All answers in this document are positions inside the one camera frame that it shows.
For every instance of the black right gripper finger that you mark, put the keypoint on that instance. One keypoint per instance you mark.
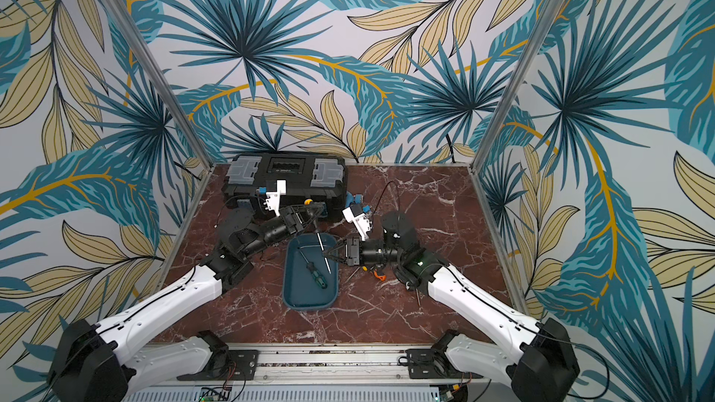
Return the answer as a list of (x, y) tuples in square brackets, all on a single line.
[(334, 260), (336, 252)]

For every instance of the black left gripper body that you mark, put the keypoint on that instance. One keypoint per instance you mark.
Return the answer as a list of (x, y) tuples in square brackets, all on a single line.
[(290, 221)]

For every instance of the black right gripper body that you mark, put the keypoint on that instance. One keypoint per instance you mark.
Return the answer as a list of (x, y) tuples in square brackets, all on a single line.
[(354, 252)]

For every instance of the green-black handled screwdriver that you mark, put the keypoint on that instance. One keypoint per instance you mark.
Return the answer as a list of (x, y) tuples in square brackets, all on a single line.
[(318, 278)]

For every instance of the black yellow-capped screwdriver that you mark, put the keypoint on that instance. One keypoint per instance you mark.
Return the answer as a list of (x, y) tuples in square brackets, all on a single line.
[(311, 201)]

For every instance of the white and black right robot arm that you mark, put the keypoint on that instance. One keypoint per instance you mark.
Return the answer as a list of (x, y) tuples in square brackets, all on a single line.
[(535, 359)]

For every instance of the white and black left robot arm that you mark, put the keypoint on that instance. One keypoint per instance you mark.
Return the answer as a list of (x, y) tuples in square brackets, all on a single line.
[(110, 359)]

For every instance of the teal plastic storage tray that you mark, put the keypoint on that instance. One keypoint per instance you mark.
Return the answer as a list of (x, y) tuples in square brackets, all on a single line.
[(300, 292)]

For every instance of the blue valve fitting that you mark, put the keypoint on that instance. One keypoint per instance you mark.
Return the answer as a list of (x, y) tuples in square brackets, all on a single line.
[(351, 199)]

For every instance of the black plastic toolbox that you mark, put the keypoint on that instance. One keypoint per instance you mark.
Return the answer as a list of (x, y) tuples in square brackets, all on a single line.
[(308, 176)]

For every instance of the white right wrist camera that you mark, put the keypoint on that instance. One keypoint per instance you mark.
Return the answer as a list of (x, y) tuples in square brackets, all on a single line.
[(360, 217)]

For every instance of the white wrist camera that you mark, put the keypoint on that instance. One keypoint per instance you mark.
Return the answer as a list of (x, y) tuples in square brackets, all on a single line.
[(273, 196), (360, 217)]

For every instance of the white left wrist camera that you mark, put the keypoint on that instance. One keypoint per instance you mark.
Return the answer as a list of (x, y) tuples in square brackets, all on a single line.
[(273, 196)]

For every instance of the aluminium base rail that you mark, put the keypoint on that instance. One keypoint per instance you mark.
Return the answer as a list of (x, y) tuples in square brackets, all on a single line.
[(340, 372)]

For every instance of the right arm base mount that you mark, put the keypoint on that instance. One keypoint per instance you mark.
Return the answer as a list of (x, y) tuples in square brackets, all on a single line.
[(432, 363)]

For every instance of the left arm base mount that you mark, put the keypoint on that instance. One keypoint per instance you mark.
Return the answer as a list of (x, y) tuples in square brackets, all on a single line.
[(224, 364)]

